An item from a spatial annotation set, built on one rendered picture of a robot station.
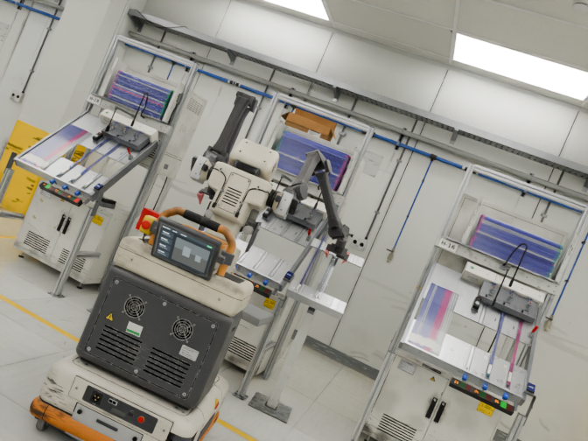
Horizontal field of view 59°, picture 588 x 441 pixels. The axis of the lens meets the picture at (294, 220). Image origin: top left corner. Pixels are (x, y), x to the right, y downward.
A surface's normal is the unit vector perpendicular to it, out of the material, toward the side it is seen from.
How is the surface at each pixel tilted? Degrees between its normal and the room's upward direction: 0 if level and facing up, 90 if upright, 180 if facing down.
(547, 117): 90
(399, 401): 90
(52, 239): 90
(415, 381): 90
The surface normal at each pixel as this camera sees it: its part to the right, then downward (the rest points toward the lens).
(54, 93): -0.25, -0.08
